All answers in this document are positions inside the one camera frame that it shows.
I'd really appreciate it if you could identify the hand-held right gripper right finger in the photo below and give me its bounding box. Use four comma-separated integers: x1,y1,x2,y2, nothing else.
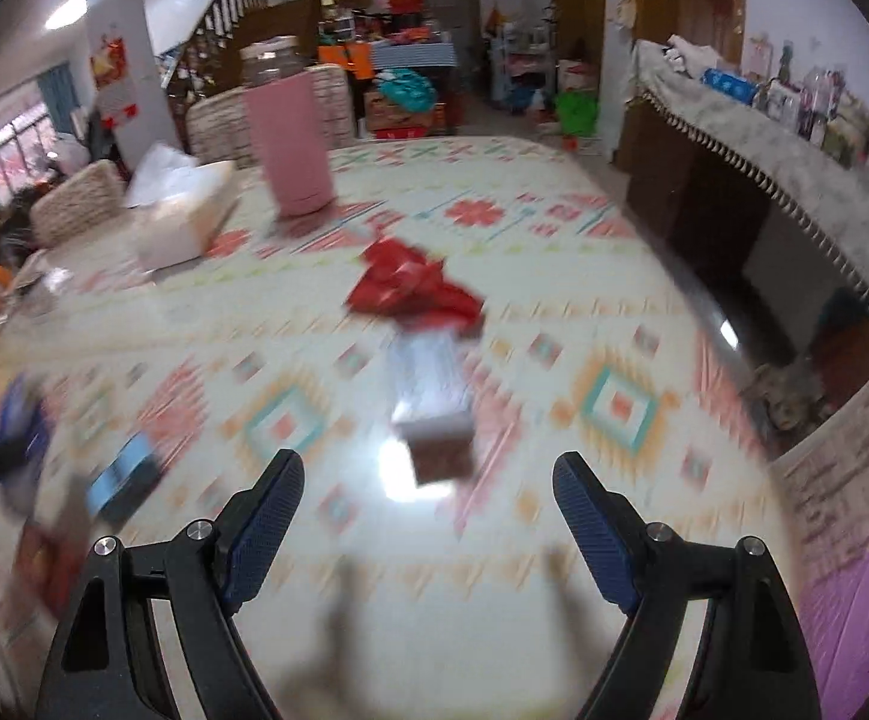
552,451,802,720

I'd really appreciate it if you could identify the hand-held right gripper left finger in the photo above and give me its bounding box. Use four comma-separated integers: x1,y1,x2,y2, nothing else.
35,448,306,720

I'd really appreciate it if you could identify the blue tissue packet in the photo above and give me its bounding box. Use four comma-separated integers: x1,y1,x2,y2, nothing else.
0,375,49,466

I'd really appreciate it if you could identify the red cigarette box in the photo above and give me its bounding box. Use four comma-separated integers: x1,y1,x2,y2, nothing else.
18,521,94,620

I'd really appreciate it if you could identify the silver and brown carton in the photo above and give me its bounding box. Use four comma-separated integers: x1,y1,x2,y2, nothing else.
387,330,474,485

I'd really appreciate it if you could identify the small blue white box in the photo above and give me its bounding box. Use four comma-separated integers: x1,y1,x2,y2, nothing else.
88,435,160,522

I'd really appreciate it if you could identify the patterned tablecloth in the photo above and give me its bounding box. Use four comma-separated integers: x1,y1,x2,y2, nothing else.
0,136,802,720

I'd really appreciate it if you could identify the woven fabric dining chair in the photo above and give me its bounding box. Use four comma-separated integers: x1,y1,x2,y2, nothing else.
771,360,869,616
187,64,353,158
29,161,128,248

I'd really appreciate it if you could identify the crumpled red wrapper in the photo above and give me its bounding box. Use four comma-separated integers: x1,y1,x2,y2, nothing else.
345,236,486,335

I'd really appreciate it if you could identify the white tissue box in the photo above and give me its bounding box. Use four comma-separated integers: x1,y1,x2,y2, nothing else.
125,142,239,271

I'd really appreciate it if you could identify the window with red decorations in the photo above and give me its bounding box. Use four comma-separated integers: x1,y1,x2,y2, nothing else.
0,101,56,188

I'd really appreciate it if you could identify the dark wooden sideboard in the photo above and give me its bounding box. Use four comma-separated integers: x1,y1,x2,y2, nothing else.
614,90,869,406

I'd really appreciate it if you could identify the pink thermos bottle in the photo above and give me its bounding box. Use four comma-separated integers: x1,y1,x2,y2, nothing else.
240,36,336,220

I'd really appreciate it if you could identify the teal curtain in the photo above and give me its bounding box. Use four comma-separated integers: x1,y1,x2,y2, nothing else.
37,64,79,137

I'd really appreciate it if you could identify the green plastic bag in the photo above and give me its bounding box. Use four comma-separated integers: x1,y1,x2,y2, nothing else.
558,90,600,140

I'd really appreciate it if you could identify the leaf print sideboard cloth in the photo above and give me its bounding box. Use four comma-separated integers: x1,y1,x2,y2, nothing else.
633,37,869,338

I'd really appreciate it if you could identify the blue tissue pack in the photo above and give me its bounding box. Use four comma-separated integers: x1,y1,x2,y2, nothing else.
704,69,757,102

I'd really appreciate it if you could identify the teal plastic bag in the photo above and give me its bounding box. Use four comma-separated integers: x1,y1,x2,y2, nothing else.
378,67,439,113

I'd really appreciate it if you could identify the white storage rack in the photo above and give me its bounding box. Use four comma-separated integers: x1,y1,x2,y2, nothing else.
490,15,555,113

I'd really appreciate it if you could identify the cluster of bottles and jars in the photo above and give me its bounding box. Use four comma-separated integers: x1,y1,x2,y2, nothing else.
749,34,869,188

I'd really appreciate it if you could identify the white cloth bundle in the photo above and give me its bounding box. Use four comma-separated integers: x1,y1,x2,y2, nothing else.
663,34,720,80

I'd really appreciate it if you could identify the cluttered table blue cloth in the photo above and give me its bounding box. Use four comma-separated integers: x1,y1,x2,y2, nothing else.
319,0,458,83

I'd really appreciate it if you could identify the wooden staircase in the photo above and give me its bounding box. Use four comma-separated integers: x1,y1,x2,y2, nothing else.
157,0,375,91

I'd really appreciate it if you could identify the wooden door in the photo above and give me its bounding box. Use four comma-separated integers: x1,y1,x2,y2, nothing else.
674,0,746,65

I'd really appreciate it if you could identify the dark brown door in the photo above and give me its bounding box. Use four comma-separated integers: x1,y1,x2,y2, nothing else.
411,0,479,53

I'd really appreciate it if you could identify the red wall calendar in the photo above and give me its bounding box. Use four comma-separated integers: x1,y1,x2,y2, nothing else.
91,34,142,125

